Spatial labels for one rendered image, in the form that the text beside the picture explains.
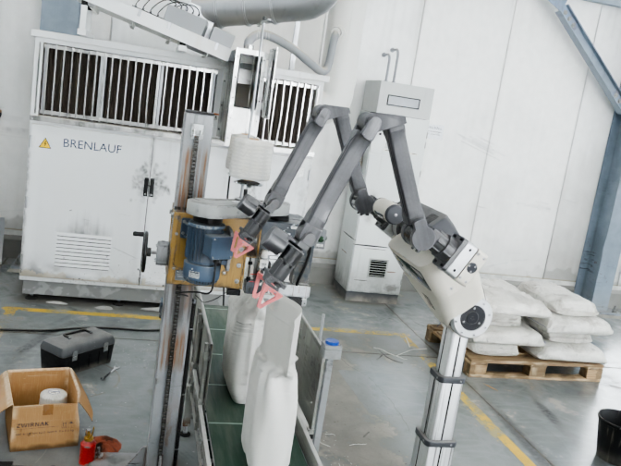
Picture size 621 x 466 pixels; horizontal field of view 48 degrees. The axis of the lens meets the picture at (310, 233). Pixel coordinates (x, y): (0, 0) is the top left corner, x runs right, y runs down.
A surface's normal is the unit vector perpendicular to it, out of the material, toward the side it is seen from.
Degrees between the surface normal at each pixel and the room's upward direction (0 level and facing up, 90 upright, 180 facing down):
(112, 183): 90
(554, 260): 90
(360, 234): 90
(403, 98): 90
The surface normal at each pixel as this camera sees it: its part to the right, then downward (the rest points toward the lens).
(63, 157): 0.22, 0.21
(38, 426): 0.45, 0.23
